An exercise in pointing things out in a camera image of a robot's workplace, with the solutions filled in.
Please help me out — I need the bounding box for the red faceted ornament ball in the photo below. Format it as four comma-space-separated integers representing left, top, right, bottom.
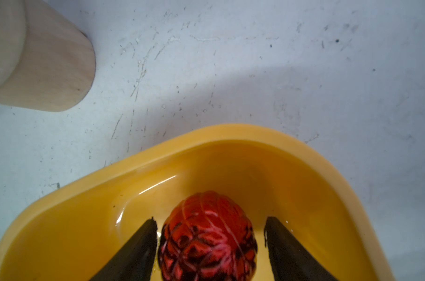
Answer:
157, 191, 258, 281

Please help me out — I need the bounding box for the yellow plastic tray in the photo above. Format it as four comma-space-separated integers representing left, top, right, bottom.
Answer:
0, 124, 394, 281

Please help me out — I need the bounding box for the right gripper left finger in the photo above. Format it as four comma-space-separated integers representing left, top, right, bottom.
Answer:
91, 218, 157, 281

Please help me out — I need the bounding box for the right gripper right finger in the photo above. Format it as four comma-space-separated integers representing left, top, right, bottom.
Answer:
264, 217, 337, 281

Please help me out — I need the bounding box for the small green christmas tree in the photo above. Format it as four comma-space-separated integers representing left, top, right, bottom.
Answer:
0, 1, 96, 112

